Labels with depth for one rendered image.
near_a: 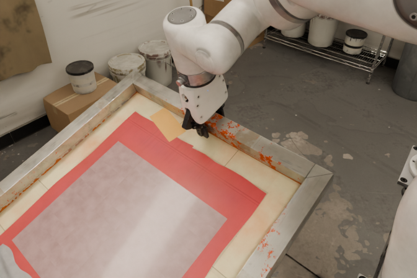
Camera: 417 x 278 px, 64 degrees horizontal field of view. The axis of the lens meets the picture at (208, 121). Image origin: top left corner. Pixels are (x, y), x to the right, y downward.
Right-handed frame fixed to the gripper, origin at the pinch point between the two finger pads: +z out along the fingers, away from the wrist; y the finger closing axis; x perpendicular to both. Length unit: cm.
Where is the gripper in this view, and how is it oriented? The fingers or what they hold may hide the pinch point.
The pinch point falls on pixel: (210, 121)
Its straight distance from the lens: 77.6
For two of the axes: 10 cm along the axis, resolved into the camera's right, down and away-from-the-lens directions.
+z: 1.7, 6.3, 7.6
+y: 6.3, -6.6, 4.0
